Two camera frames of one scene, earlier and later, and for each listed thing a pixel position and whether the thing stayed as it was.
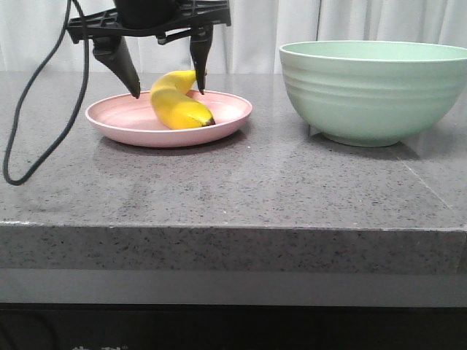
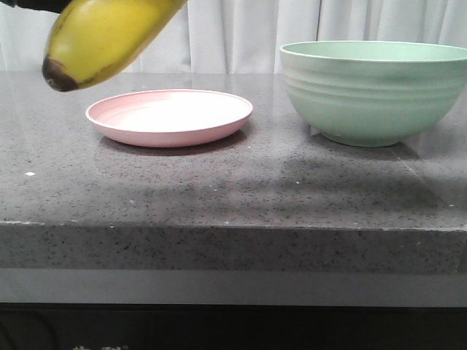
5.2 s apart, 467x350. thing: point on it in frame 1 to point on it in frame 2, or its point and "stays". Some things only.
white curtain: (249, 44) stays
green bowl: (370, 93) stays
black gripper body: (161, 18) to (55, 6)
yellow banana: (173, 107) to (90, 39)
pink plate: (124, 119) stays
